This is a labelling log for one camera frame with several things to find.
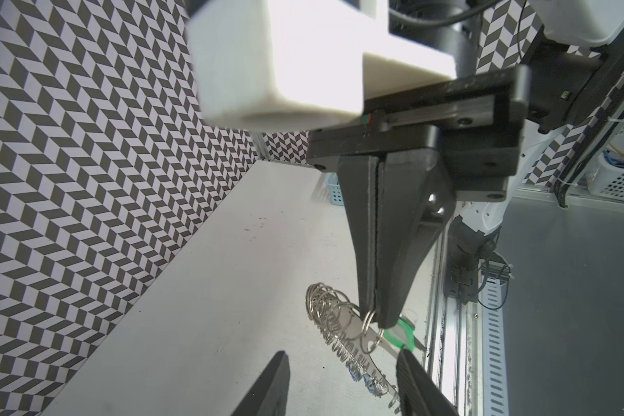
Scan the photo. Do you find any light blue plastic basket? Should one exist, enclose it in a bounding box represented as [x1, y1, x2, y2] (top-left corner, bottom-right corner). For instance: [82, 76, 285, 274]
[324, 173, 344, 206]

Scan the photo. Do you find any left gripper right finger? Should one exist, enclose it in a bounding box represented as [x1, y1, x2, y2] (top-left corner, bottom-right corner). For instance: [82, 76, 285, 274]
[396, 349, 459, 416]

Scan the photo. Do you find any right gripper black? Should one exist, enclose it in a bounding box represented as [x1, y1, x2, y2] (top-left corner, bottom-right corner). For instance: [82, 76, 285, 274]
[306, 65, 530, 329]

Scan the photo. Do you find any key with green tag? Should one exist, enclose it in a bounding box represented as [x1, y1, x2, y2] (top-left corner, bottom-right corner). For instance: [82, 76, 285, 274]
[382, 315, 427, 352]

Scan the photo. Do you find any aluminium frame rail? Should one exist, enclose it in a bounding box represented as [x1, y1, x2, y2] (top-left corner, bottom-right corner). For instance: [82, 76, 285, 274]
[427, 190, 624, 415]

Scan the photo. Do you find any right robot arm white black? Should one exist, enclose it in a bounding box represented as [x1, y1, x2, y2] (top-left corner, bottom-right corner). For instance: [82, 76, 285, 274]
[307, 1, 624, 329]

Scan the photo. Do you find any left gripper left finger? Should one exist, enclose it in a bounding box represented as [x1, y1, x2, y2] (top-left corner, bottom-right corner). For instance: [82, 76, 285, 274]
[232, 350, 291, 416]

